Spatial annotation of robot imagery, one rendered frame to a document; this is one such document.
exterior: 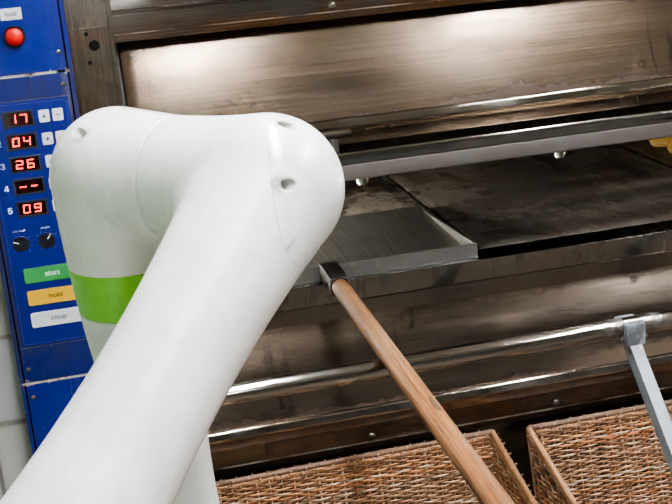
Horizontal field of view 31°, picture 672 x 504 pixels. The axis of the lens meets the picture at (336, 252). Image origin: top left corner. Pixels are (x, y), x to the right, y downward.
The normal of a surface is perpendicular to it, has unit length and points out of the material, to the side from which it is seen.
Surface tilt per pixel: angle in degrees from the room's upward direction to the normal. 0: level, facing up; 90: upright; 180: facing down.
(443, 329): 70
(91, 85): 90
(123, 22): 90
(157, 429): 63
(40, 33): 90
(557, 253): 90
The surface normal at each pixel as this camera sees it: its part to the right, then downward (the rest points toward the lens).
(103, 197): -0.43, 0.36
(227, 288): 0.44, -0.26
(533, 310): 0.18, -0.07
